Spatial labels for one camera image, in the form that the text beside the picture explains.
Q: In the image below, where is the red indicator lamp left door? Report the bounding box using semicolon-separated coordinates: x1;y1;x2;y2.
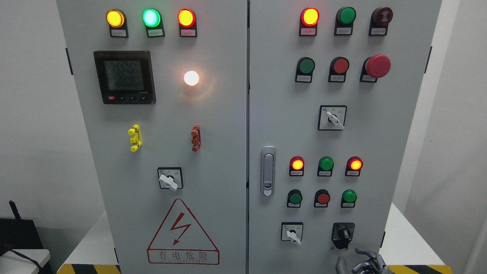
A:
177;8;197;37

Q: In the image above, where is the yellow terminal connector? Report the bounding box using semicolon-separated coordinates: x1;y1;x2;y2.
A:
127;124;142;152

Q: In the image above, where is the grey left cabinet door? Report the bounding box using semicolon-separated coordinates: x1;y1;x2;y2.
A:
56;0;247;274

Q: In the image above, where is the grey cabinet door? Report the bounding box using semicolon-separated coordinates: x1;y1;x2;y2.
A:
56;0;247;274
248;0;442;274

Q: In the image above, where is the black digital power meter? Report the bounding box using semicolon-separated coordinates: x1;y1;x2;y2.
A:
93;51;156;105

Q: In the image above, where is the red push button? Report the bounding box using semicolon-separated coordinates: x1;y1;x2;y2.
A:
328;57;350;83
314;189;331;208

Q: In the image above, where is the red indicator lamp right top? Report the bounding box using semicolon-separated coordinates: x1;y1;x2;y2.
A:
299;7;320;37

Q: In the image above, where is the yellow indicator lamp top left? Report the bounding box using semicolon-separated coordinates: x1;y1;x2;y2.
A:
105;9;128;38

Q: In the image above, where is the red lamp middle row right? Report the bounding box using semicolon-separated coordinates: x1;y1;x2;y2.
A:
345;156;363;177

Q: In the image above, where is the white selector switch upper right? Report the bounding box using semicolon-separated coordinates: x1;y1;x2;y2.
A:
318;105;347;131

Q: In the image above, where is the silver cabinet door handle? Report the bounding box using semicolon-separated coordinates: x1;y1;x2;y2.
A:
261;146;276;197

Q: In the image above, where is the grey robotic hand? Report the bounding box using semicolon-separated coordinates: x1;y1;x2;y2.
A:
335;248;394;274

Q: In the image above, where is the red lamp row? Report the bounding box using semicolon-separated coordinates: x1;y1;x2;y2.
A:
345;156;363;177
289;156;305;177

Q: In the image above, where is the red lamp middle row left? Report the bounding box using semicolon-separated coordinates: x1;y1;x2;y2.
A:
289;156;305;177

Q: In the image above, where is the red push button upper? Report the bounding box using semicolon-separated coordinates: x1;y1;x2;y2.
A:
328;57;350;83

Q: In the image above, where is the red electric hazard warning sticker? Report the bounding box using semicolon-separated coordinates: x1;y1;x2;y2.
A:
147;198;220;265

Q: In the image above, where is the green lamp middle row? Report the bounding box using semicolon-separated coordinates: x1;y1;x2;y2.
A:
317;156;334;177

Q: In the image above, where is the green push button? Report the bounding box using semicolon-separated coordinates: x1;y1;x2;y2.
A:
341;189;358;208
286;189;303;208
294;57;315;83

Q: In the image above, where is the white selector switch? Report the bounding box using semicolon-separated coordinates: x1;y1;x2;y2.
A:
281;222;303;246
318;105;347;131

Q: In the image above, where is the black cable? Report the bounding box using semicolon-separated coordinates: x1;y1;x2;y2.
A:
0;232;43;271

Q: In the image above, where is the white selector switch left door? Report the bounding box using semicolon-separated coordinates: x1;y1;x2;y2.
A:
157;167;184;191

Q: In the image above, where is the green lit indicator lamp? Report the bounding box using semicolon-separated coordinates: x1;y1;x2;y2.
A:
142;8;165;38

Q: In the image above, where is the grey right cabinet door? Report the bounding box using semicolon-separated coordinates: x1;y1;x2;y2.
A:
248;0;442;274

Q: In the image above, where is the red emergency stop mushroom button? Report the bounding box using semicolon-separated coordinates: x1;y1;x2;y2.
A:
360;54;392;83

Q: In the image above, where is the red terminal connector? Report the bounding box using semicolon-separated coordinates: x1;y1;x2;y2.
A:
190;124;202;152

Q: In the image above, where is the white folding table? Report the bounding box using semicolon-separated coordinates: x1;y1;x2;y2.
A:
0;249;51;274

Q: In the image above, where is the green push button lower left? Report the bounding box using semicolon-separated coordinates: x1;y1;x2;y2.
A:
286;189;303;208

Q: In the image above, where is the green indicator lamp right top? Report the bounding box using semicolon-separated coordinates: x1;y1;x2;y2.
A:
334;7;356;36

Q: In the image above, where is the black box with antenna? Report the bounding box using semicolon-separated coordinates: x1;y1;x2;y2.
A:
0;201;44;256

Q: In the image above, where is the black rotary knob switch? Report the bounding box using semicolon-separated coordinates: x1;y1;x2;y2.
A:
331;222;355;249

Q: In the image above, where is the white platform base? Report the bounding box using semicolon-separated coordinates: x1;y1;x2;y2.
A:
58;205;452;274

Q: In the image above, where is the green push button upper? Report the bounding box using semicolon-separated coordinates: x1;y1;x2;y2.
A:
294;57;315;83

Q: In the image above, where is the white glowing lamp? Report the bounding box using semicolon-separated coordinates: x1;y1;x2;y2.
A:
184;70;200;86

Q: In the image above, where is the white selector switch lower right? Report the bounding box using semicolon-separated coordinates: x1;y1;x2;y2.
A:
281;222;303;246

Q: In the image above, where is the green push button lower right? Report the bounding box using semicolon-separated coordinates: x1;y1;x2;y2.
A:
341;189;358;208

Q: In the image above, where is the red push button lower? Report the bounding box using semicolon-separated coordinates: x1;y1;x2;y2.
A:
314;189;331;208

